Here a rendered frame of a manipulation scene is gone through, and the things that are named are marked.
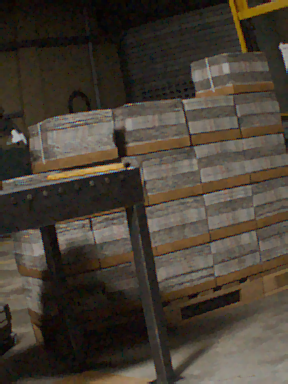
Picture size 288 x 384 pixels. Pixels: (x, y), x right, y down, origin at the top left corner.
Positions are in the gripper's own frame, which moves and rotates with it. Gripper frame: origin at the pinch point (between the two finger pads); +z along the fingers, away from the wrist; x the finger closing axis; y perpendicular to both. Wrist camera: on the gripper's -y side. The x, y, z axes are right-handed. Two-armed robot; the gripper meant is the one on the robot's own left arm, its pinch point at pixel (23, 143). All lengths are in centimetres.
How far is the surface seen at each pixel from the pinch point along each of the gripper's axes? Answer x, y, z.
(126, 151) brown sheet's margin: 10.0, -35.1, 33.8
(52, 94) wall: -772, -331, 75
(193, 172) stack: 19, -52, 60
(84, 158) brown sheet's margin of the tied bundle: 22.0, -12.0, 20.8
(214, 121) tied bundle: 20, -78, 48
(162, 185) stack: 19, -36, 54
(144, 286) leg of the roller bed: 100, 28, 50
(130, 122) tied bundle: 18, -41, 23
